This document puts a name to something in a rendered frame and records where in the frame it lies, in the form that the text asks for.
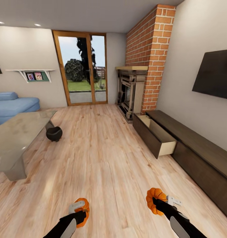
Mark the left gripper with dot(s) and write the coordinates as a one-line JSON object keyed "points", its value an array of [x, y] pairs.
{"points": [[79, 216]]}

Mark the cauldron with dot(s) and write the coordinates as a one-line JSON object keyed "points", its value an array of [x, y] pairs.
{"points": [[54, 134]]}

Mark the pumpkin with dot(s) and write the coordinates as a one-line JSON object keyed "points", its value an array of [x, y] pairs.
{"points": [[83, 208], [158, 194]]}

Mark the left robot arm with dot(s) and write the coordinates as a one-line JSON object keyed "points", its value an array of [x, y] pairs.
{"points": [[67, 225]]}

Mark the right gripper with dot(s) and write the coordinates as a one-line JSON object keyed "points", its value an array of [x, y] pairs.
{"points": [[162, 206]]}

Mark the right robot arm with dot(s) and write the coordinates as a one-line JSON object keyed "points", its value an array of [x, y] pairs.
{"points": [[179, 223]]}

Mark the door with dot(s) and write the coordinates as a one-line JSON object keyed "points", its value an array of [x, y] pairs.
{"points": [[83, 63]]}

